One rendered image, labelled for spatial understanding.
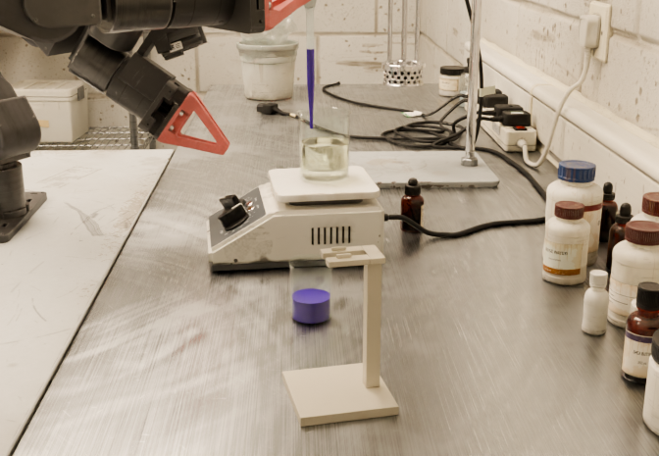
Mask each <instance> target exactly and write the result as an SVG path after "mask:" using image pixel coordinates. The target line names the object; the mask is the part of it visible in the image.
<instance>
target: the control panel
mask: <svg viewBox="0 0 659 456"><path fill-rule="evenodd" d="M238 199H244V200H245V201H246V203H247V202H249V201H252V203H251V204H249V205H247V206H246V203H245V205H244V206H243V207H244V208H245V210H246V211H247V209H248V208H249V207H250V206H253V208H252V209H250V210H248V211H247V214H248V215H249V218H248V219H247V220H246V221H245V222H244V223H243V224H242V225H241V226H239V227H238V228H235V229H233V230H229V231H226V230H225V229H224V227H223V226H222V224H221V223H220V221H219V220H218V216H219V215H221V214H222V213H223V210H224V209H225V208H223V209H221V210H219V211H218V212H216V213H214V214H213V215H211V216H209V227H210V239H211V248H212V247H213V246H215V245H217V244H218V243H220V242H222V241H223V240H225V239H227V238H228V237H230V236H232V235H233V234H235V233H237V232H238V231H240V230H242V229H243V228H246V227H247V226H249V225H251V224H252V223H254V222H256V221H257V220H259V219H261V218H262V217H264V216H265V215H266V211H265V207H264V204H263V200H262V196H261V193H260V189H259V187H256V188H255V189H253V190H251V191H250V192H248V193H246V194H245V195H243V196H242V197H240V198H238Z"/></svg>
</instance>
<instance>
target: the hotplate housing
mask: <svg viewBox="0 0 659 456"><path fill-rule="evenodd" d="M257 187H259V189H260V193H261V196H262V200H263V204H264V207H265V211H266V215H265V216H264V217H262V218H261V219H259V220H257V221H256V222H254V223H252V224H251V225H249V226H247V227H246V228H243V229H242V230H240V231H238V232H237V233H235V234H233V235H232V236H230V237H228V238H227V239H225V240H223V241H222V242H220V243H218V244H217V245H215V246H213V247H212V248H211V239H210V227H209V220H208V221H207V222H206V225H207V241H208V256H209V263H211V264H212V271H232V270H251V269H268V268H287V267H289V265H288V260H289V259H290V258H292V257H294V256H297V255H302V254H320V249H326V248H332V247H338V246H346V247H351V246H364V245H375V246H376V247H377V249H378V250H379V251H380V252H381V254H382V253H383V236H384V222H387V221H388V214H385V213H384V209H383V207H382V206H381V205H380V203H379V201H378V200H377V198H374V199H355V200H332V201H309V202H278V201H277V200H276V198H275V196H274V193H273V190H272V187H271V184H270V183H269V182H268V183H266V184H261V185H259V186H257Z"/></svg>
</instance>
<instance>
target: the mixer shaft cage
mask: <svg viewBox="0 0 659 456"><path fill-rule="evenodd" d="M392 11H393V0H388V27H387V60H386V61H384V62H382V63H381V67H382V68H383V82H382V84H383V85H386V86H391V87H417V86H422V85H423V84H424V83H423V69H424V68H425V67H426V63H424V62H421V61H419V51H420V16H421V0H416V27H415V61H412V60H410V59H408V58H407V24H408V0H402V31H401V58H400V59H397V60H392ZM401 83H403V84H401ZM407 83H409V84H407Z"/></svg>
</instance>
